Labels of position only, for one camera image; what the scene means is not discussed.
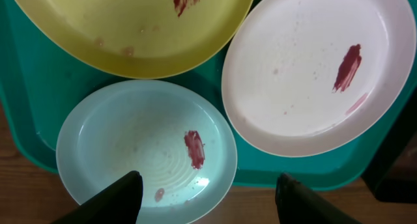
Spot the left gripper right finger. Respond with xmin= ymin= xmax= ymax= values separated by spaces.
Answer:
xmin=275 ymin=173 xmax=360 ymax=224

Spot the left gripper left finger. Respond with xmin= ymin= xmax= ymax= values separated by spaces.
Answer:
xmin=53 ymin=171 xmax=143 ymax=224

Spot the light blue plate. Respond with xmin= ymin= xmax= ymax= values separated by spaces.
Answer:
xmin=56 ymin=80 xmax=237 ymax=223

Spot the white plate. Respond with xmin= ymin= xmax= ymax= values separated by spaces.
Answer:
xmin=222 ymin=0 xmax=416 ymax=157

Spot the teal plastic tray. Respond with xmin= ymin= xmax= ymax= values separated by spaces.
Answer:
xmin=1 ymin=0 xmax=416 ymax=191

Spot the yellow plate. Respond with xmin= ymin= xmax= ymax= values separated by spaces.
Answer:
xmin=15 ymin=0 xmax=253 ymax=79

